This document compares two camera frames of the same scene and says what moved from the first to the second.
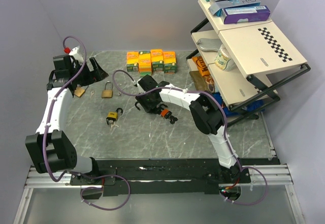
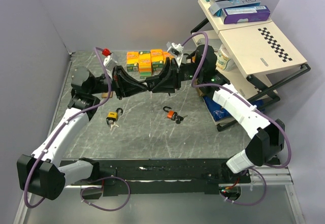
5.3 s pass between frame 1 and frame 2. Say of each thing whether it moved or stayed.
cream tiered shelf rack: stayed
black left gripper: moved
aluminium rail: stayed
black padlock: moved
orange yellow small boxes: stayed
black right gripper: moved
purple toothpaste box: stayed
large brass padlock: stayed
